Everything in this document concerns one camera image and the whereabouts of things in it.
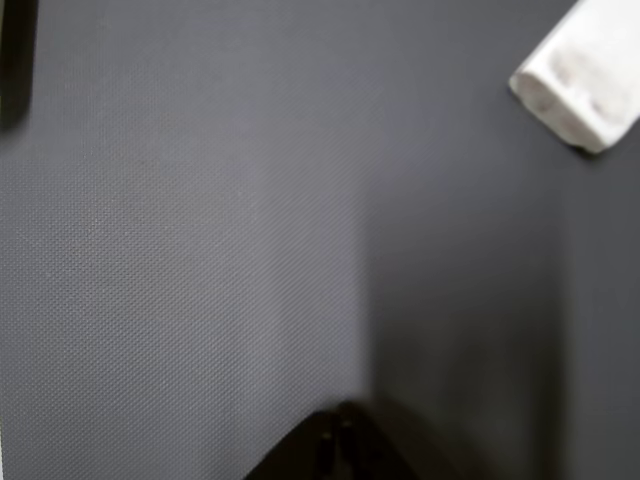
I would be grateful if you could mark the white rectangular block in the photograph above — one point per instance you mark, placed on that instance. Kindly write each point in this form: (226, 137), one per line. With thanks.
(580, 75)

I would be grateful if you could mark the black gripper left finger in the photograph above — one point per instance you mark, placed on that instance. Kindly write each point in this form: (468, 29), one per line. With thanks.
(305, 450)

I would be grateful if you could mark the grey textured mat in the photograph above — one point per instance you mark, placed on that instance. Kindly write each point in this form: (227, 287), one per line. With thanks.
(225, 225)

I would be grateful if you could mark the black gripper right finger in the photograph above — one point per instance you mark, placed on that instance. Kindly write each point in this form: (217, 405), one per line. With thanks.
(370, 455)

